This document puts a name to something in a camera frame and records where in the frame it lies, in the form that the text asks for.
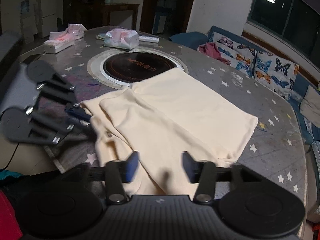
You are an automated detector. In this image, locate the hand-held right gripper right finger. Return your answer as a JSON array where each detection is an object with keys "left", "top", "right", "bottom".
[{"left": 182, "top": 151, "right": 262, "bottom": 204}]

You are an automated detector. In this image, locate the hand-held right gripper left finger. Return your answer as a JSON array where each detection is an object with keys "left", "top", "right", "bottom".
[{"left": 64, "top": 151, "right": 139, "bottom": 205}]

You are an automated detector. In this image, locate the grey pillow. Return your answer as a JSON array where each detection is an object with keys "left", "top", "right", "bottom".
[{"left": 299, "top": 85, "right": 320, "bottom": 128}]

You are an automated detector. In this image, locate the white refrigerator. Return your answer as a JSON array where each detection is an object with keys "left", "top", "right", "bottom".
[{"left": 37, "top": 0, "right": 62, "bottom": 38}]

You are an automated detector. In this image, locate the window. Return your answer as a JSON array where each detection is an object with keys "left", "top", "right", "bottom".
[{"left": 246, "top": 0, "right": 320, "bottom": 53}]

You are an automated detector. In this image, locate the white pink tissue pack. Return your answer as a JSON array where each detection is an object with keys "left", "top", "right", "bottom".
[{"left": 104, "top": 29, "right": 139, "bottom": 50}]

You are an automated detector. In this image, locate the pink cloth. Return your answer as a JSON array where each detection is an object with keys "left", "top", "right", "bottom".
[{"left": 197, "top": 42, "right": 232, "bottom": 65}]

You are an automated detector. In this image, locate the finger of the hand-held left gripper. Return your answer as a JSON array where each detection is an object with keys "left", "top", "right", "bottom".
[
  {"left": 25, "top": 107, "right": 97, "bottom": 145},
  {"left": 37, "top": 74, "right": 92, "bottom": 123}
]

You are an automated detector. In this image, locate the round black induction cooktop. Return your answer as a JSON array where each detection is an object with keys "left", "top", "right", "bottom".
[{"left": 87, "top": 49, "right": 188, "bottom": 90}]

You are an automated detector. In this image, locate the dark wooden door frame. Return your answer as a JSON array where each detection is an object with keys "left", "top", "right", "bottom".
[{"left": 142, "top": 0, "right": 198, "bottom": 34}]

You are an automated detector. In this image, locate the white remote control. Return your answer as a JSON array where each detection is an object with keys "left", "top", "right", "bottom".
[{"left": 138, "top": 35, "right": 160, "bottom": 43}]

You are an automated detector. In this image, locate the butterfly print pillow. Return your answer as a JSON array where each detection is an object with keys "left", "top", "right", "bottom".
[
  {"left": 254, "top": 51, "right": 300, "bottom": 100},
  {"left": 207, "top": 36, "right": 258, "bottom": 77}
]

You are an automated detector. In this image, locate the blue sofa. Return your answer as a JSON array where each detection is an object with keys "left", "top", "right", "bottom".
[{"left": 169, "top": 25, "right": 320, "bottom": 153}]

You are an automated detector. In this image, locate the wooden side table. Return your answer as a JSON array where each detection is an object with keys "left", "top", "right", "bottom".
[{"left": 100, "top": 3, "right": 140, "bottom": 28}]

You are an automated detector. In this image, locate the person's red clothing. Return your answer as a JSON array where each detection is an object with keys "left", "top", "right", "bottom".
[{"left": 0, "top": 189, "right": 23, "bottom": 240}]

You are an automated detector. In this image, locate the white tissue box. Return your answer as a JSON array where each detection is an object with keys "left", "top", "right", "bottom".
[{"left": 43, "top": 31, "right": 75, "bottom": 54}]

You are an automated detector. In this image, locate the cream sweater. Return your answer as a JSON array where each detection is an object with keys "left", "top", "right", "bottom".
[{"left": 79, "top": 67, "right": 259, "bottom": 197}]

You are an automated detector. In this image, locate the black cable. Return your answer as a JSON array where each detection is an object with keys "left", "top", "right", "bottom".
[{"left": 0, "top": 142, "right": 20, "bottom": 170}]

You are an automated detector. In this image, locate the blue cabinet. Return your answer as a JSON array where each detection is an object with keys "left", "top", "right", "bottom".
[{"left": 152, "top": 7, "right": 173, "bottom": 34}]

